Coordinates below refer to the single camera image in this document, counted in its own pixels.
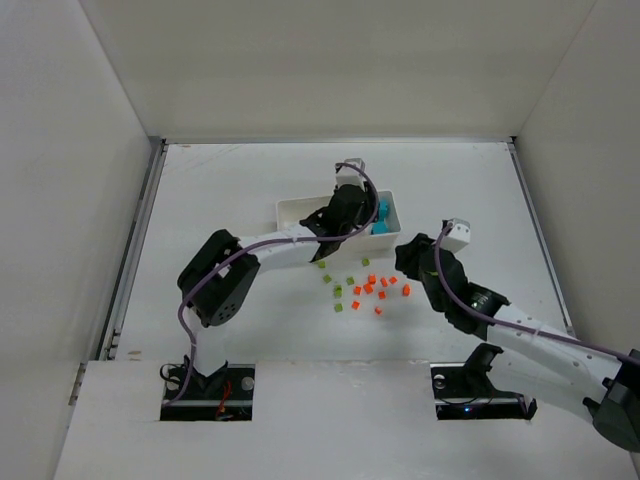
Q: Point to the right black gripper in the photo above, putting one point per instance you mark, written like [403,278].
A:
[427,257]

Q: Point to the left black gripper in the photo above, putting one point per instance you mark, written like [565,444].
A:
[347,201]

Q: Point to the large blue lego brick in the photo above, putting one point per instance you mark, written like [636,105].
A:
[383,210]

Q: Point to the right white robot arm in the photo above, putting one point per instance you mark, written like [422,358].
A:
[522,355]

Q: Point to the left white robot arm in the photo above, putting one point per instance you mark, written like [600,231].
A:
[217,280]

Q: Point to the white three-compartment sorting tray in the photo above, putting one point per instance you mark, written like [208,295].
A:
[291,211]

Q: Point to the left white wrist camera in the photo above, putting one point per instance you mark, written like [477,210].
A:
[349,172]

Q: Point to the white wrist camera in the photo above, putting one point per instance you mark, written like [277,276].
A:
[457,235]
[349,172]

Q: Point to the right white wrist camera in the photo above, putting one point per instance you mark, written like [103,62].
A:
[457,235]

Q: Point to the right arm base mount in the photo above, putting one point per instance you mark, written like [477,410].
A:
[464,392]

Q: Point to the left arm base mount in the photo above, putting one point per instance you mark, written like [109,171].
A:
[225,396]

